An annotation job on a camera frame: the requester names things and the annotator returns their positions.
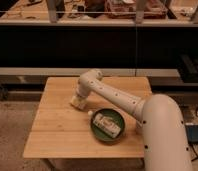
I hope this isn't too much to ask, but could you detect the green plate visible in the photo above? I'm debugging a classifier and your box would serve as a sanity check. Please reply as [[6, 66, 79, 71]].
[[90, 108, 125, 143]]

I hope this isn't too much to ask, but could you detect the wooden table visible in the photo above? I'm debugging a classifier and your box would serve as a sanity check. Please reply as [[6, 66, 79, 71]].
[[23, 77, 144, 159]]

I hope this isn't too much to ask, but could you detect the background workbench shelf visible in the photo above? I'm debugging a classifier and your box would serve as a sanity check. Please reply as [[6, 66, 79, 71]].
[[0, 0, 198, 27]]

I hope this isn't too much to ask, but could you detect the black box on floor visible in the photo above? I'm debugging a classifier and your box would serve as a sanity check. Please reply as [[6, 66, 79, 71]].
[[185, 125, 198, 143]]

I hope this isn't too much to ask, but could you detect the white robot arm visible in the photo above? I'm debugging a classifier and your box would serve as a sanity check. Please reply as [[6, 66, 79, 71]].
[[75, 69, 193, 171]]

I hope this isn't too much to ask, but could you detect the clear plastic cup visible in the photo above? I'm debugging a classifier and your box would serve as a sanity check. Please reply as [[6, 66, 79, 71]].
[[136, 121, 142, 134]]

